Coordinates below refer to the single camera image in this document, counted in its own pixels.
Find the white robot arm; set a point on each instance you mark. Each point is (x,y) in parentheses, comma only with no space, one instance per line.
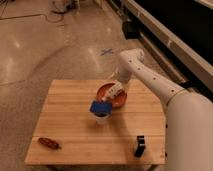
(188,115)

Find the black eraser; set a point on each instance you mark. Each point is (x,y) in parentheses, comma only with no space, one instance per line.
(140,146)

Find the white remote-shaped object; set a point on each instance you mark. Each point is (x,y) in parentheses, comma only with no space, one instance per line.
(113,91)

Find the orange bowl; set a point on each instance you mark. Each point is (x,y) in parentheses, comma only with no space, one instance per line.
(117,102)

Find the white cup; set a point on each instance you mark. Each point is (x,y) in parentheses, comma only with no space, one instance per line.
(101,120)

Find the black box on floor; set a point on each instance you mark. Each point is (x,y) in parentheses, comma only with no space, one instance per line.
(130,30)

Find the wooden table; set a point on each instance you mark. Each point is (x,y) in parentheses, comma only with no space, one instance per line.
(65,118)

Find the brown oblong snack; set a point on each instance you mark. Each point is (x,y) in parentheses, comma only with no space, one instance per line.
(49,143)

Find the white machine base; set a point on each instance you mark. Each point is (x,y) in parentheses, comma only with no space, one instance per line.
(63,6)

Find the long white rail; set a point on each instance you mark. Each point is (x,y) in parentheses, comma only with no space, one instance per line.
(193,61)

